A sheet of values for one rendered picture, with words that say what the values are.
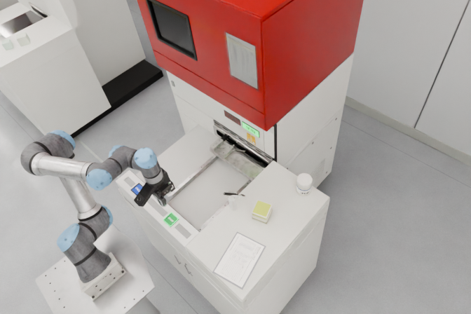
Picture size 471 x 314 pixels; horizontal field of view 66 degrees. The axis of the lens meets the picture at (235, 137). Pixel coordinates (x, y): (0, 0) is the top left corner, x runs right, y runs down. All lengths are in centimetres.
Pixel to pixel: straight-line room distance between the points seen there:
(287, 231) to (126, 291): 79
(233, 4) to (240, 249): 101
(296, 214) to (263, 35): 84
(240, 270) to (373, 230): 145
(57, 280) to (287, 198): 116
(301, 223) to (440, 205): 159
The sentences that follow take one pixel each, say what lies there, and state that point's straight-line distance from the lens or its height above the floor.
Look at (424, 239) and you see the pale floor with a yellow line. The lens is 294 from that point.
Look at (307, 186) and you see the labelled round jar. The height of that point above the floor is 105.
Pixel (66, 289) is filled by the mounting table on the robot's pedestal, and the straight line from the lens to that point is 200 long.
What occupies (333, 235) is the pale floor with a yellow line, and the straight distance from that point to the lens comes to 279.
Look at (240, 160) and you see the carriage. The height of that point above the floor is 88.
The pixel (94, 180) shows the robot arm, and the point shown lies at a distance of 137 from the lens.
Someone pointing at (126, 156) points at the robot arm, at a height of 144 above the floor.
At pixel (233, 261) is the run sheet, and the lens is 165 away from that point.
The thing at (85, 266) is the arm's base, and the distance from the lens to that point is 182.
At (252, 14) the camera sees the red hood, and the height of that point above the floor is 181.
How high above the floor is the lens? 250
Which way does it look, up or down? 49 degrees down
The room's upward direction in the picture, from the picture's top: 8 degrees counter-clockwise
